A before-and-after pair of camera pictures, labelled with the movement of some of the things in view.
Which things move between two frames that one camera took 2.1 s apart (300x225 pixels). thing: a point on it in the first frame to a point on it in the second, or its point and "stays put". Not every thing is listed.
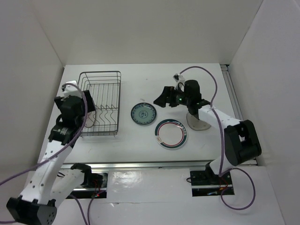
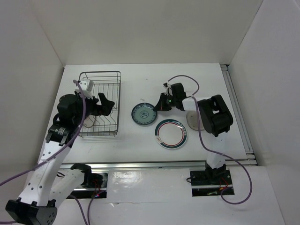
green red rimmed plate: (170, 134) stays put
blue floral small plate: (143, 113) stays put
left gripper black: (58, 101) to (98, 110)
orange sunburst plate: (90, 119) stays put
